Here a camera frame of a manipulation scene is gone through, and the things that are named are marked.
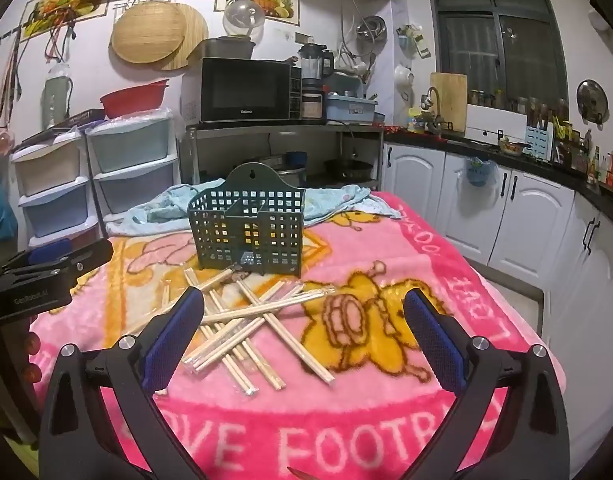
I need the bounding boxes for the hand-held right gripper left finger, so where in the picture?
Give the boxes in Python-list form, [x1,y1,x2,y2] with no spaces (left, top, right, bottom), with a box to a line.
[39,286,206,480]

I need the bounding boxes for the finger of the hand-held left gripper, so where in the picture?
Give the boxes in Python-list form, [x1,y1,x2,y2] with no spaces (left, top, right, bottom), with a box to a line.
[54,238,114,286]
[0,238,73,277]

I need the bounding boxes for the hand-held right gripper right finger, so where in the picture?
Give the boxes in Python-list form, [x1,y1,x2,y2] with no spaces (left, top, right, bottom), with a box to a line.
[403,287,570,480]

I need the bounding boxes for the pile of bamboo chopsticks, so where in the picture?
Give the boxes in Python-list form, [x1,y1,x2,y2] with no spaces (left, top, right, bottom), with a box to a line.
[126,266,337,395]

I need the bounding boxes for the green plastic utensil basket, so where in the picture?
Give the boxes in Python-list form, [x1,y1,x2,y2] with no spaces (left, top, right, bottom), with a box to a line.
[188,162,307,277]

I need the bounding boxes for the person's left hand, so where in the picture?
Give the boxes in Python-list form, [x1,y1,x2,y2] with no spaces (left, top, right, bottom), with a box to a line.
[24,329,43,387]

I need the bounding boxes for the white drawer unit beige drawers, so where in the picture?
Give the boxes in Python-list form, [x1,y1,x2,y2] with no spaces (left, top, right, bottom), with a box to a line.
[10,130,94,248]

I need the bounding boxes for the pink printed blanket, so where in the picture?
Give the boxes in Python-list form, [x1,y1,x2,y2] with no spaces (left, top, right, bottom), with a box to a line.
[29,190,567,480]

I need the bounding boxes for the white drawer unit teal drawers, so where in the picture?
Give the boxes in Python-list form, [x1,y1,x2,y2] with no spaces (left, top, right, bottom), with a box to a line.
[85,110,180,226]

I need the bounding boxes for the dark flat tray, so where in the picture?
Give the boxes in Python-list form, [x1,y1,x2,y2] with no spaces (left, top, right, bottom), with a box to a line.
[21,109,107,143]

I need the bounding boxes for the pale green jug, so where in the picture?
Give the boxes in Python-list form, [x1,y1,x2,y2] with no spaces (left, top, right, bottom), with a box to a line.
[42,62,73,128]

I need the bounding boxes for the white kitchen cabinets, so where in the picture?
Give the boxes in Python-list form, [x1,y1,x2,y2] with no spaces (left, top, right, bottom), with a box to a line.
[384,142,613,461]

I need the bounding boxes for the red plastic basin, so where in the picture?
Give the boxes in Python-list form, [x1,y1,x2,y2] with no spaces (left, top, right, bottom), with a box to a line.
[100,80,170,118]

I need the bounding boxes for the light blue towel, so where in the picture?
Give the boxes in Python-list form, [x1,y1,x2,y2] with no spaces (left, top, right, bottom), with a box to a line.
[106,183,402,238]

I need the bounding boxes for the black wok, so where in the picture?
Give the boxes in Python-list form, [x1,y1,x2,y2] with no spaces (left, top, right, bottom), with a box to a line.
[324,159,375,181]

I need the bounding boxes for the steel cooking pot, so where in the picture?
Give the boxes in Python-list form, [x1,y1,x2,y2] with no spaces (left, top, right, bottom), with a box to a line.
[259,156,307,188]

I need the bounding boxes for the small bowl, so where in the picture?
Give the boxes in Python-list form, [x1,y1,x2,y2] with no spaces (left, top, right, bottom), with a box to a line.
[499,136,530,156]

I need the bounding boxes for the black kitchen countertop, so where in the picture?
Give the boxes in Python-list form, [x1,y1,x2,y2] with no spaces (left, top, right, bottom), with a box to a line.
[384,127,613,231]

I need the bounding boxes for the black microwave oven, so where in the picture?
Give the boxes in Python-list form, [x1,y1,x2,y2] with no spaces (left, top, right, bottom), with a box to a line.
[181,57,302,123]

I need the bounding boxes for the light blue knife block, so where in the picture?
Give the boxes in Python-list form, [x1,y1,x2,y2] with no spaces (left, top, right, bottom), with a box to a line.
[525,120,555,161]

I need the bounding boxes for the round bamboo tray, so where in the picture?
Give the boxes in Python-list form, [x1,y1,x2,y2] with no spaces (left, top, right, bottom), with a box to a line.
[110,1,188,65]

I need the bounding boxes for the metal kitchen rack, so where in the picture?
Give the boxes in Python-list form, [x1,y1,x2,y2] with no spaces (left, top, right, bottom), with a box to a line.
[179,120,385,193]

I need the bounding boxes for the round wooden board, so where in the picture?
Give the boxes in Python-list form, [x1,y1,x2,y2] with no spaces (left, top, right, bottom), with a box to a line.
[154,2,210,71]

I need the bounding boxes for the wooden cutting board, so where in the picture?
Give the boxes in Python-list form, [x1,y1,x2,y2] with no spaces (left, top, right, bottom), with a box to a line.
[430,72,468,133]

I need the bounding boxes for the grey container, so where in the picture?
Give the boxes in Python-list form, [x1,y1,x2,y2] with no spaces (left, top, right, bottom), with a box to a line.
[189,36,257,61]

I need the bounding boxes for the light blue dish box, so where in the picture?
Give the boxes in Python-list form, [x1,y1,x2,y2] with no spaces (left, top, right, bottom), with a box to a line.
[327,92,378,126]

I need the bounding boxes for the metal faucet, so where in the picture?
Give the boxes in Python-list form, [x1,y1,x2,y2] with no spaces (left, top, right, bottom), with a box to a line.
[419,86,445,133]

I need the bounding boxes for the group of condiment bottles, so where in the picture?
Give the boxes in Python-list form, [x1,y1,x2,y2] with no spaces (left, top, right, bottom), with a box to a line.
[584,142,613,188]

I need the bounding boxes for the row of spice jars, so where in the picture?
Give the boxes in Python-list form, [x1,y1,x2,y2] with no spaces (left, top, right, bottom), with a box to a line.
[467,89,570,116]

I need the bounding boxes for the clear dome lid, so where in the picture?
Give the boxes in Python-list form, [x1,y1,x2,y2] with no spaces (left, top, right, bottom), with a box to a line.
[223,0,267,38]

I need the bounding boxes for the black blender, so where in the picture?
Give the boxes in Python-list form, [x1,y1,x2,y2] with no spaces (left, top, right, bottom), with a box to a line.
[297,42,335,120]

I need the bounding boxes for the hanging metal pan lid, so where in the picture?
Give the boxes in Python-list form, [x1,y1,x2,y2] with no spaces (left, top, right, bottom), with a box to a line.
[575,79,610,125]

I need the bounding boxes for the dark framed window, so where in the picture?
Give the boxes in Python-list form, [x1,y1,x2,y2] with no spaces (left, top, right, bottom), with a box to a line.
[424,0,570,111]

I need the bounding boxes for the hanging metal bowl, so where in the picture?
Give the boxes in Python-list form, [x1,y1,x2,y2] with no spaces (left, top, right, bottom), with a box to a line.
[357,16,388,43]

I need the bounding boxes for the wall-mounted plastic holder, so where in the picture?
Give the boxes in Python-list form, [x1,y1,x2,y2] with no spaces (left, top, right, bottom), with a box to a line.
[397,24,431,58]

